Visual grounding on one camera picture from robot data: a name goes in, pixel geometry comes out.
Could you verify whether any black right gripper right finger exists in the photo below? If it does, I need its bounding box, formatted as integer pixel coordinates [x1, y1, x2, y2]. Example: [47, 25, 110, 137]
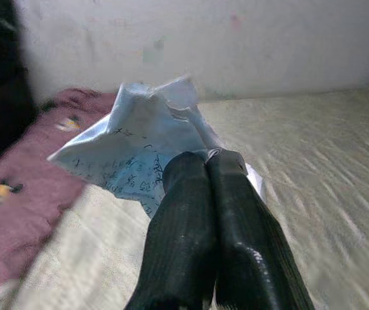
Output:
[206, 150, 316, 310]

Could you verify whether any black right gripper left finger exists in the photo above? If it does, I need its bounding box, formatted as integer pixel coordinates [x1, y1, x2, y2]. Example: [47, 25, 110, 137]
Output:
[125, 150, 218, 310]

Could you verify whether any handwritten white paper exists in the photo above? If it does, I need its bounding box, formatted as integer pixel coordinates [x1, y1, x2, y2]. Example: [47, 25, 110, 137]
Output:
[46, 74, 266, 220]

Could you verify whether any cream quilted mattress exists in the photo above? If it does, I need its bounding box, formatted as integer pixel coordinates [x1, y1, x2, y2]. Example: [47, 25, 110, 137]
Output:
[0, 87, 369, 310]

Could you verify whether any purple cartoon print quilt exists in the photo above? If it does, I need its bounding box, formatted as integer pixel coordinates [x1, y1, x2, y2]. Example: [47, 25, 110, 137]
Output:
[0, 88, 118, 301]

